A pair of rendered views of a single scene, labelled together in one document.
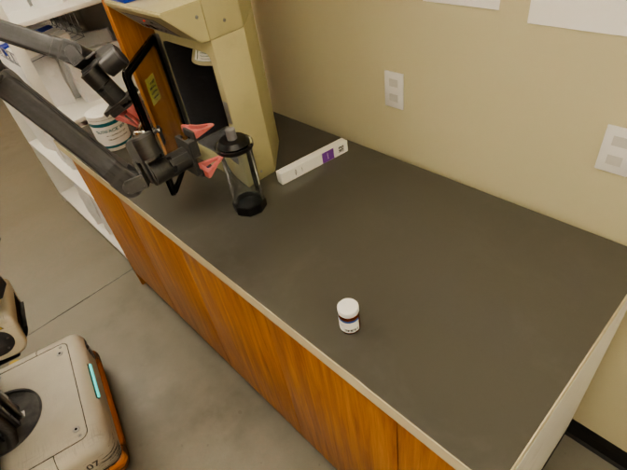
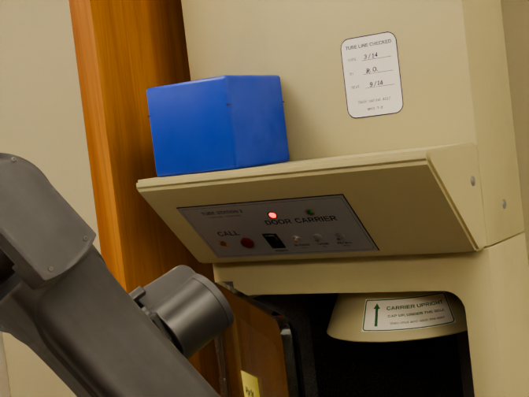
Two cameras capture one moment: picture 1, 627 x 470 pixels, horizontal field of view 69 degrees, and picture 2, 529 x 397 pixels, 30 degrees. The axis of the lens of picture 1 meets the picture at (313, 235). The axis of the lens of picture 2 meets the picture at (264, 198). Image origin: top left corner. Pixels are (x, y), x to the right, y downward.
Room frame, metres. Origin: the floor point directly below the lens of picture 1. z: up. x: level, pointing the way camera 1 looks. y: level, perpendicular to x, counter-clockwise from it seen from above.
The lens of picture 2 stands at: (0.46, 0.67, 1.53)
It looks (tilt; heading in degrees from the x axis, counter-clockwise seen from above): 3 degrees down; 341
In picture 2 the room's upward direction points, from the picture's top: 7 degrees counter-clockwise
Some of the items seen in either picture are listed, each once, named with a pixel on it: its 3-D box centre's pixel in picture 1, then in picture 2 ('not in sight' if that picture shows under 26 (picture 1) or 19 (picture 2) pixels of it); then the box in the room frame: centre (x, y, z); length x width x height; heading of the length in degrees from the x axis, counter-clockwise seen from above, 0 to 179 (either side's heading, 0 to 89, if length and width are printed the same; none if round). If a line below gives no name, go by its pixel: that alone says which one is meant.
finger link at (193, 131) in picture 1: (199, 136); not in sight; (1.10, 0.25, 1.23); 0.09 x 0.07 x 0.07; 128
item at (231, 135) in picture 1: (232, 139); not in sight; (1.15, 0.18, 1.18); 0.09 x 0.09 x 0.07
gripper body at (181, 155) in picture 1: (180, 159); not in sight; (1.05, 0.30, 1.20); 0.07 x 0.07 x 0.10; 38
